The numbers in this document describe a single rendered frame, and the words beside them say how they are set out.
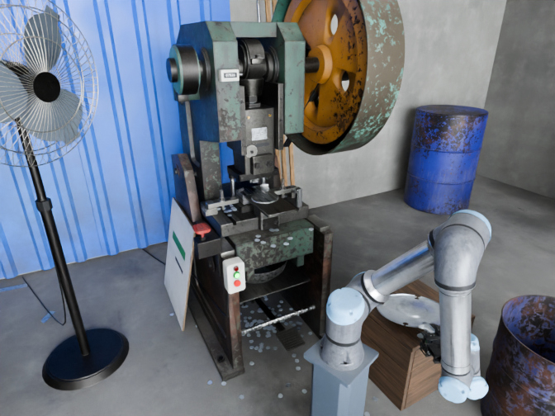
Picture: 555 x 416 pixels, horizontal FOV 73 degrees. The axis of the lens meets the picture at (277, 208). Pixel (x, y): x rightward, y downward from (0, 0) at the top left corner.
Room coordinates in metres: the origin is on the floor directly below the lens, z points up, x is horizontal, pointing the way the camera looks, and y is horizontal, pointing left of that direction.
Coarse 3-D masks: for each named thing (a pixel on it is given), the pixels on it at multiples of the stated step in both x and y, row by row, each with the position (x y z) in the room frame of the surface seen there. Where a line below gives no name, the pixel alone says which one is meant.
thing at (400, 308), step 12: (396, 300) 1.36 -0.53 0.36; (408, 300) 1.36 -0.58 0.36; (420, 300) 1.36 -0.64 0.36; (432, 300) 1.35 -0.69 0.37; (384, 312) 1.25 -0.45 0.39; (396, 312) 1.25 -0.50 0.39; (408, 312) 1.24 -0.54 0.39; (420, 312) 1.24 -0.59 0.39; (432, 312) 1.25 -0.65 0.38; (408, 324) 1.15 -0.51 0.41
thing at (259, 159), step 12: (252, 108) 1.62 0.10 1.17; (264, 108) 1.62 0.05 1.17; (252, 120) 1.59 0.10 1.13; (264, 120) 1.61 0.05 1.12; (252, 132) 1.59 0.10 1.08; (264, 132) 1.61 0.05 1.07; (252, 144) 1.59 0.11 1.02; (264, 144) 1.61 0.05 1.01; (240, 156) 1.60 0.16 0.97; (252, 156) 1.57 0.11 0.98; (264, 156) 1.58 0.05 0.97; (240, 168) 1.61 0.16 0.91; (252, 168) 1.56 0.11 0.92; (264, 168) 1.58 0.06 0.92
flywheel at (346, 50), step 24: (312, 0) 1.93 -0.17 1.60; (336, 0) 1.76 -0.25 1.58; (312, 24) 1.92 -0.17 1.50; (360, 24) 1.56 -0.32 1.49; (312, 48) 1.92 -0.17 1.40; (336, 48) 1.75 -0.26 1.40; (360, 48) 1.55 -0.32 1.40; (336, 72) 1.74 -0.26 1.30; (360, 72) 1.54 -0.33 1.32; (336, 96) 1.73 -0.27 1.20; (360, 96) 1.53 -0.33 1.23; (312, 120) 1.90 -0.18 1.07; (336, 120) 1.72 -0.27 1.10
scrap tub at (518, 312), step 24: (504, 312) 1.19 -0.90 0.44; (528, 312) 1.23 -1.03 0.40; (552, 312) 1.21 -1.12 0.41; (504, 336) 1.06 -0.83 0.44; (528, 336) 1.23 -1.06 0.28; (552, 336) 1.20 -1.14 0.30; (504, 360) 1.02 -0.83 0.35; (528, 360) 0.94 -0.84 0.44; (552, 360) 1.18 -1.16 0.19; (504, 384) 1.00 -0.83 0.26; (528, 384) 0.93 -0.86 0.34; (552, 384) 0.88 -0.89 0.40; (504, 408) 0.97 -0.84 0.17; (528, 408) 0.91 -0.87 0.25; (552, 408) 0.87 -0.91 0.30
